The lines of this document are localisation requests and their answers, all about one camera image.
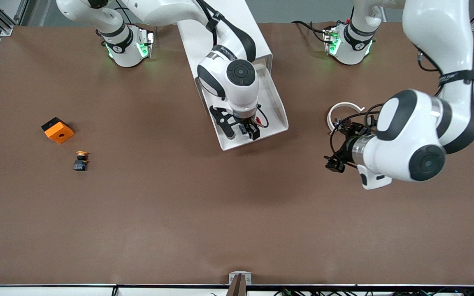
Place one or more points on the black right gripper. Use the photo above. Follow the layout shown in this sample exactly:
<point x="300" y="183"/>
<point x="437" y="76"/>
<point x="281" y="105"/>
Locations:
<point x="248" y="125"/>

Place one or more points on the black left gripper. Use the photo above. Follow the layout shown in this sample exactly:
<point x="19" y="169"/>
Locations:
<point x="348" y="146"/>

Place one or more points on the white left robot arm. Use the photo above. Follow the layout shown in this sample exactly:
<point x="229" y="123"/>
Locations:
<point x="434" y="41"/>

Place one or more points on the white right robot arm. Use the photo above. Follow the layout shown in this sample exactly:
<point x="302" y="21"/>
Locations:
<point x="237" y="88"/>

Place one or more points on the yellow capped push button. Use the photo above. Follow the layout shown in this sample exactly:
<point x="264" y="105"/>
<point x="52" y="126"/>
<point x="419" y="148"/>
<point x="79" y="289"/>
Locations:
<point x="80" y="164"/>

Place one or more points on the white connector box green light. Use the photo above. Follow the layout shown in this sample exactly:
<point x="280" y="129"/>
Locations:
<point x="144" y="48"/>
<point x="332" y="43"/>

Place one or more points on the orange box with hole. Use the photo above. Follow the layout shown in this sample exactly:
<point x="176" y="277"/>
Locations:
<point x="60" y="133"/>

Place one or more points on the white curved plastic bracket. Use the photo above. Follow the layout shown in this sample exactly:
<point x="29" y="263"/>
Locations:
<point x="346" y="104"/>

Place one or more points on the grey metal mounting bracket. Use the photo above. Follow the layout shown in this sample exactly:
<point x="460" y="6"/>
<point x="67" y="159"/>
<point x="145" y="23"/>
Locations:
<point x="240" y="274"/>

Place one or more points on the white table frame rail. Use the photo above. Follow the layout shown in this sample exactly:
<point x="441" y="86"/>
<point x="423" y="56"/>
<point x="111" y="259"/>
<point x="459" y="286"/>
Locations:
<point x="35" y="292"/>

